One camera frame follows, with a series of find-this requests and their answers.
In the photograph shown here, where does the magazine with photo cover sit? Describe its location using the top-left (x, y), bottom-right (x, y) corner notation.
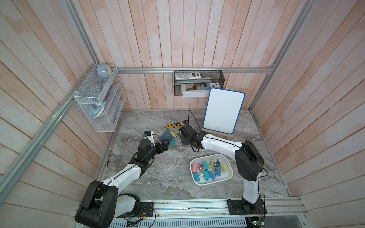
top-left (181, 83), bottom-right (221, 98)

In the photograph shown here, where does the white plastic storage box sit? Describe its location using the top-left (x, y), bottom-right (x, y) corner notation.
top-left (190, 154), bottom-right (233, 186)

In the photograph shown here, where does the white blue item in rack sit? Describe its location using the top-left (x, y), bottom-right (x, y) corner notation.
top-left (87, 102), bottom-right (106, 120)

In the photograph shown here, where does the aluminium frame rail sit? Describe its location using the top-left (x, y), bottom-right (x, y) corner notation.
top-left (248, 1), bottom-right (317, 113)
top-left (1, 63), bottom-right (105, 208)
top-left (117, 67), bottom-right (273, 74)

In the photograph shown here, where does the aluminium frame rail right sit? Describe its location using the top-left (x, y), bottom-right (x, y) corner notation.
top-left (248, 1), bottom-right (317, 113)

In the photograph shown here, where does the aluminium frame rail back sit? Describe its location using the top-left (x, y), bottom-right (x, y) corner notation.
top-left (117, 67), bottom-right (273, 74)

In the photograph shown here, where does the aluminium frame rail left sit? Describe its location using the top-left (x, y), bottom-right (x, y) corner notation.
top-left (1, 63), bottom-right (105, 208)

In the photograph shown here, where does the white board blue frame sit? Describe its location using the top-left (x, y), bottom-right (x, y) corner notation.
top-left (203, 88), bottom-right (245, 135)

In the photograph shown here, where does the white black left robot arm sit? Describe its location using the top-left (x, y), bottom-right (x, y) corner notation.
top-left (75, 139), bottom-right (170, 228)

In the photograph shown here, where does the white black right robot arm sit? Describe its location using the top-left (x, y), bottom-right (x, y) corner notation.
top-left (179, 123), bottom-right (266, 205)

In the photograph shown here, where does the black mesh wall tray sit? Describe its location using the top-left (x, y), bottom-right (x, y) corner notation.
top-left (174, 70), bottom-right (225, 98)

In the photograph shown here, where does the small wooden easel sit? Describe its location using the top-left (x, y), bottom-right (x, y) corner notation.
top-left (202, 128), bottom-right (233, 140)

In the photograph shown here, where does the teal binder clip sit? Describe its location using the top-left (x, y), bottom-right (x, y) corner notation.
top-left (202, 161), bottom-right (209, 171)
top-left (170, 138), bottom-right (176, 146)
top-left (193, 173), bottom-right (200, 182)

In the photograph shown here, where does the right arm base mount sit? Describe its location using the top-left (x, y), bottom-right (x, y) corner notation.
top-left (227, 194), bottom-right (267, 215)

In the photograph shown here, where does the white calculator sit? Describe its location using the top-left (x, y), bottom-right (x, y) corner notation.
top-left (175, 72), bottom-right (201, 80)

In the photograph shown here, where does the yellow black utility knife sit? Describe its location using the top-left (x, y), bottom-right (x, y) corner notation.
top-left (164, 122), bottom-right (183, 129)

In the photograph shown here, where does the yellow binder clip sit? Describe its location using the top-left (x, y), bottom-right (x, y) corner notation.
top-left (170, 131), bottom-right (177, 137)
top-left (209, 160), bottom-right (216, 170)

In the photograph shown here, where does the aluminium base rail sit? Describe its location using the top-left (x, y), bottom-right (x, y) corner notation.
top-left (110, 197), bottom-right (313, 228)

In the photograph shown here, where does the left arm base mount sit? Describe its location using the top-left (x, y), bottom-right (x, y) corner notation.
top-left (114, 193), bottom-right (154, 219)

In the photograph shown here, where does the white wire mesh shelf rack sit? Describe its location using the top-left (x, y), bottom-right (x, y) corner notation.
top-left (74, 65), bottom-right (126, 133)

